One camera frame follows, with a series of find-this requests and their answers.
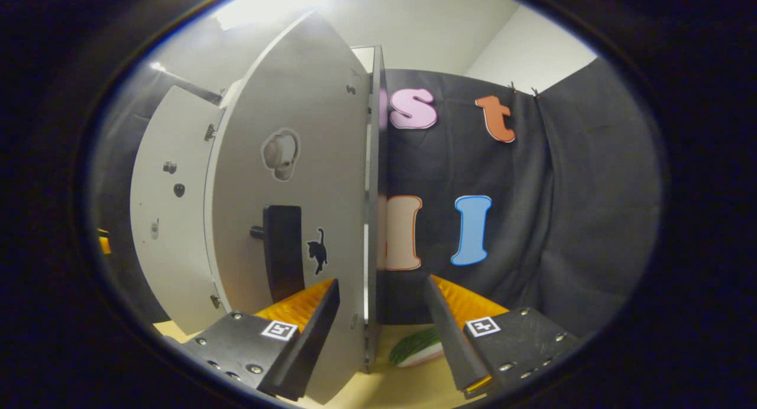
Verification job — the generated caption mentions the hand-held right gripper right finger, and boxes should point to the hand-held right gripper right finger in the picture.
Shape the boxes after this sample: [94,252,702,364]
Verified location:
[423,274,583,398]

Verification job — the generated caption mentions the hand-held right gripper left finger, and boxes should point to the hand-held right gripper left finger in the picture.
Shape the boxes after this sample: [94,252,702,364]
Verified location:
[180,279,341,402]

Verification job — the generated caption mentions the white cabinet door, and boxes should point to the white cabinet door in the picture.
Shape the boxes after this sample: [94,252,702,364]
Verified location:
[204,11,372,405]
[130,85,228,336]

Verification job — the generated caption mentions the white and grey cabinet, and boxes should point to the white and grey cabinet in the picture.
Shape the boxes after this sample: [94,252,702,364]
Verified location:
[349,44,389,374]

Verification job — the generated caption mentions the green striped melon toy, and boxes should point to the green striped melon toy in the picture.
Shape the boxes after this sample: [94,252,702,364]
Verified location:
[389,328,444,368]

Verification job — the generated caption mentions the black backdrop cloth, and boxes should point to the black backdrop cloth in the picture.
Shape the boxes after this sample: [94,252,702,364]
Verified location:
[89,57,663,339]

